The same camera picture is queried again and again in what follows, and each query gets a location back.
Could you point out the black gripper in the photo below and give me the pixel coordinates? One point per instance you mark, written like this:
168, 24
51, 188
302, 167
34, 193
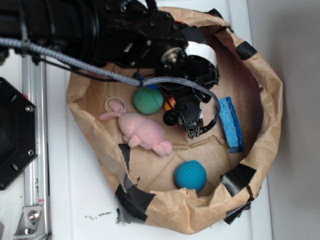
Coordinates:
184, 109

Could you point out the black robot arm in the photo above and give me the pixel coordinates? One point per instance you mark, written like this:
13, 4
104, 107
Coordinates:
88, 34

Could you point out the green foam ball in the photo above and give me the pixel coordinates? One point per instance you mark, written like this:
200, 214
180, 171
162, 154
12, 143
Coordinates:
148, 101

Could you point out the blue sponge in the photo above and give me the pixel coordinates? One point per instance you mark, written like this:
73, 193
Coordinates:
231, 126

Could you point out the pink plush bunny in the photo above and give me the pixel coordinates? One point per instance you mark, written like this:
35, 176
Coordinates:
136, 129

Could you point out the blue foam ball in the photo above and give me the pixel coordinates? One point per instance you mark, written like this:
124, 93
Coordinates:
191, 175

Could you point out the brown paper bag bin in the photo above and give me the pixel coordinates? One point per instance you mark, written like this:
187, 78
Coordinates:
144, 183

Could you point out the white tray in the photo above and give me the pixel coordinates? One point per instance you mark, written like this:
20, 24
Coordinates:
82, 205

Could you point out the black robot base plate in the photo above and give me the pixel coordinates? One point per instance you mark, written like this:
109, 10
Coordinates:
17, 133

